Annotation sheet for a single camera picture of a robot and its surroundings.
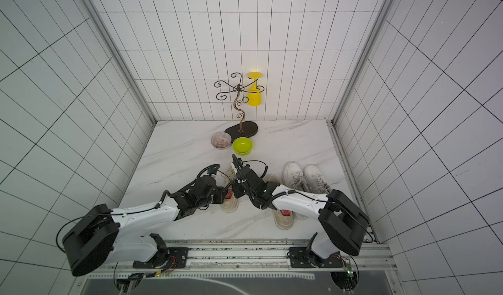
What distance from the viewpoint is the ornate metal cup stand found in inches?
36.9

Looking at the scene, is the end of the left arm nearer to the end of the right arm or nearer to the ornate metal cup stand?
the end of the right arm

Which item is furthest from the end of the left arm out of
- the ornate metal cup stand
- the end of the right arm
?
the ornate metal cup stand
